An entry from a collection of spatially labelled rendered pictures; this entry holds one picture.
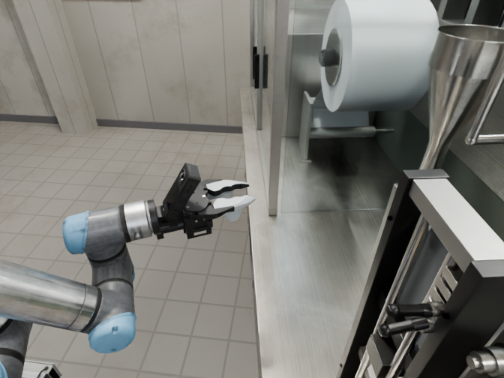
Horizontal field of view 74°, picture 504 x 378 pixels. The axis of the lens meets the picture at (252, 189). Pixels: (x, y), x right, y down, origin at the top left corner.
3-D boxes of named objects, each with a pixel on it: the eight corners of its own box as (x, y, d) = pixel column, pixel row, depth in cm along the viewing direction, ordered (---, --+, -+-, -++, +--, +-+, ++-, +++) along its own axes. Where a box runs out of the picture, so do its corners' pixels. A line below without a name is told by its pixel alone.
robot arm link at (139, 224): (122, 196, 65) (125, 226, 60) (146, 191, 67) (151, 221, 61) (130, 220, 71) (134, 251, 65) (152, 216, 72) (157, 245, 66)
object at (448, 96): (360, 250, 102) (414, 56, 68) (404, 247, 103) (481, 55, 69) (376, 288, 91) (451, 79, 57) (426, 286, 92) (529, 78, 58)
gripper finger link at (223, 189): (242, 191, 78) (205, 204, 74) (242, 172, 74) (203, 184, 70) (248, 200, 76) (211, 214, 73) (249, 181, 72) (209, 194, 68)
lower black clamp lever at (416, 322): (376, 328, 37) (376, 322, 36) (424, 319, 36) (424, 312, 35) (381, 340, 36) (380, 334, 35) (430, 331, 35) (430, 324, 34)
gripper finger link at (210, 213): (232, 200, 70) (190, 205, 68) (232, 194, 69) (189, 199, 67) (235, 217, 67) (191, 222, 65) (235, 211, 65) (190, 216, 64)
